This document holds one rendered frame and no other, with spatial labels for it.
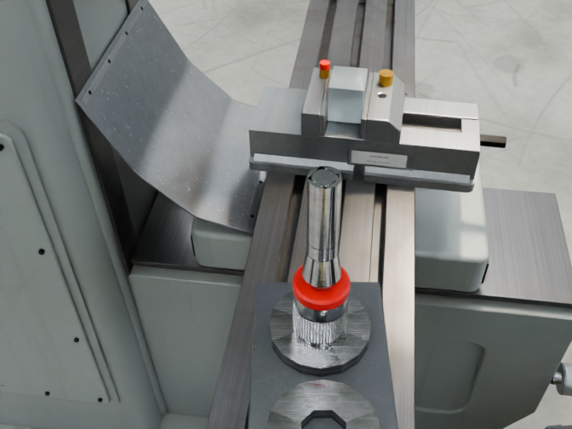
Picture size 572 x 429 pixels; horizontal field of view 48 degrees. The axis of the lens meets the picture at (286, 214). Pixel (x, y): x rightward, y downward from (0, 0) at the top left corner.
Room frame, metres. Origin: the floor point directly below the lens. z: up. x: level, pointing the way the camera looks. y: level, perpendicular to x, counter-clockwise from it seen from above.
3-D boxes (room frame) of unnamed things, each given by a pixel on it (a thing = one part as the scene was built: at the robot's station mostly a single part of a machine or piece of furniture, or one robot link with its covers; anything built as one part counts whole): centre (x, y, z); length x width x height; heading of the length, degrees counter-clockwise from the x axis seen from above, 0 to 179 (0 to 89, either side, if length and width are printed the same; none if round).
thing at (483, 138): (0.78, -0.32, 0.97); 0.04 x 0.02 x 0.02; 79
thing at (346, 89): (0.82, -0.10, 1.03); 0.06 x 0.05 x 0.06; 169
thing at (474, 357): (0.84, -0.13, 0.43); 0.80 x 0.30 x 0.60; 81
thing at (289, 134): (0.82, -0.13, 0.98); 0.35 x 0.15 x 0.11; 79
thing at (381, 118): (0.81, -0.15, 1.02); 0.12 x 0.06 x 0.04; 169
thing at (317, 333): (0.34, -0.03, 1.15); 0.05 x 0.05 x 0.05
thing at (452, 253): (0.85, -0.10, 0.79); 0.50 x 0.35 x 0.12; 81
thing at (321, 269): (0.34, -0.03, 1.24); 0.03 x 0.03 x 0.11
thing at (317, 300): (0.34, -0.03, 1.18); 0.05 x 0.05 x 0.01
